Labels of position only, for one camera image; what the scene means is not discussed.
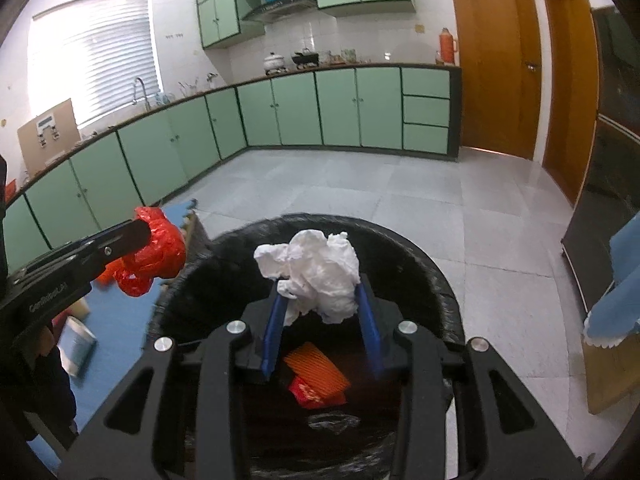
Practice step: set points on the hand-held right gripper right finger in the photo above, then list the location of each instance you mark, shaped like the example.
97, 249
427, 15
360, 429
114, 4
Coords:
371, 332

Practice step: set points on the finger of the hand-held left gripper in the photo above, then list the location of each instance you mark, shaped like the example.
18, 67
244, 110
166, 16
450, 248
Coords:
120, 240

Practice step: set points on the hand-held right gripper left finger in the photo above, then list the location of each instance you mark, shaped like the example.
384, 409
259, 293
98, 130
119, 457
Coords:
272, 332

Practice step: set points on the red plastic bag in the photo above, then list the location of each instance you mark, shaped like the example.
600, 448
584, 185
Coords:
160, 250

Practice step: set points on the black trash bin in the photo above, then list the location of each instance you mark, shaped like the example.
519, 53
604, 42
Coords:
400, 270

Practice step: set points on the white tissue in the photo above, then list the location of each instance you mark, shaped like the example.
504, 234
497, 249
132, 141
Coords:
315, 270

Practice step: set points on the orange ribbed packet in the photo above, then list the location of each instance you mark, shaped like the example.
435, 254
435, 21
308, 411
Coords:
315, 365

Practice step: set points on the red snack packet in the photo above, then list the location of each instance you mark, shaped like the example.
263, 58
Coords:
305, 391

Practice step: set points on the blue foam mat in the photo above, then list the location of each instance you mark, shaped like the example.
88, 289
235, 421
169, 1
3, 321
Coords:
115, 350

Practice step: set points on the cardboard box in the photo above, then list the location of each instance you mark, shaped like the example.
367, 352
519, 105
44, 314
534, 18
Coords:
55, 147

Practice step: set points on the metal faucet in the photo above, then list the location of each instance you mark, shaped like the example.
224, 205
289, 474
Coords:
140, 82

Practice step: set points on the white window blind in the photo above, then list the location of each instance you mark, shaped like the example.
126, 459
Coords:
95, 50

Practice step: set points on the green lower kitchen cabinets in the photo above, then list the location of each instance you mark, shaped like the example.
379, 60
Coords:
300, 110

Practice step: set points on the white pot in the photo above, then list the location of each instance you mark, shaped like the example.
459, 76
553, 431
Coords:
274, 61

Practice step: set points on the wooden board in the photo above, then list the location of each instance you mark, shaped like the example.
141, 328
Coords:
607, 380

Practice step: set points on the blue cloth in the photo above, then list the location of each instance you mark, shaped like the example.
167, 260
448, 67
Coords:
617, 305

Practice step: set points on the black wok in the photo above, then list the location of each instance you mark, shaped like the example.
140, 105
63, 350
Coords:
305, 58

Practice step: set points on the range hood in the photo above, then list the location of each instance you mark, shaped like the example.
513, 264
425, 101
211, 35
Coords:
277, 8

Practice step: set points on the black cabinet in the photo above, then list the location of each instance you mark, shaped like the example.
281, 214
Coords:
610, 160

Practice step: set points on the orange thermos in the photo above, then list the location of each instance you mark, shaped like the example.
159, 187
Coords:
446, 47

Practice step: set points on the wooden door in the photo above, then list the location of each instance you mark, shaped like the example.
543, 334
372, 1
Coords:
565, 85
490, 60

